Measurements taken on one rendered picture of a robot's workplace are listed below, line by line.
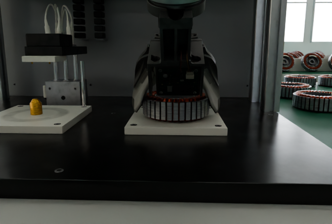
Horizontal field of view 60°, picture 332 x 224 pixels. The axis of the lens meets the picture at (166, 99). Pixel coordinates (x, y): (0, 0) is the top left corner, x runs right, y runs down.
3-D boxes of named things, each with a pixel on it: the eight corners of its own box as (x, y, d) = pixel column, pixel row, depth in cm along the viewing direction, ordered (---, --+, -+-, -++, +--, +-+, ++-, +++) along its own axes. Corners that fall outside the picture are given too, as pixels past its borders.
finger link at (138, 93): (115, 124, 45) (144, 84, 39) (121, 99, 49) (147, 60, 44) (133, 131, 46) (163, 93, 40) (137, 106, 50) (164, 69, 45)
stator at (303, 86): (308, 94, 89) (310, 82, 89) (312, 100, 79) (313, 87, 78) (270, 92, 93) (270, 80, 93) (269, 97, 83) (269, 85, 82)
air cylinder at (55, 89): (80, 106, 62) (79, 81, 61) (46, 106, 62) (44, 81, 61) (88, 102, 67) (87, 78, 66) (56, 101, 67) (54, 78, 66)
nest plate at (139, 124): (227, 135, 42) (228, 128, 41) (124, 134, 42) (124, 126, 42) (214, 112, 56) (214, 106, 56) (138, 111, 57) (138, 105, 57)
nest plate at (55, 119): (62, 133, 43) (62, 126, 42) (-36, 132, 43) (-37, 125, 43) (92, 111, 57) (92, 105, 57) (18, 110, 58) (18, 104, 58)
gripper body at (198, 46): (147, 99, 39) (140, 15, 31) (151, 64, 45) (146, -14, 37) (204, 100, 39) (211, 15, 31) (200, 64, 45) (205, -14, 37)
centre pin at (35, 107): (39, 115, 49) (38, 99, 48) (28, 115, 49) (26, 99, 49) (44, 112, 51) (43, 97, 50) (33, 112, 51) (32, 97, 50)
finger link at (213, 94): (218, 132, 45) (187, 93, 40) (214, 107, 50) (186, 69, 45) (236, 125, 44) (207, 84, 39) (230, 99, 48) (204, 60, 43)
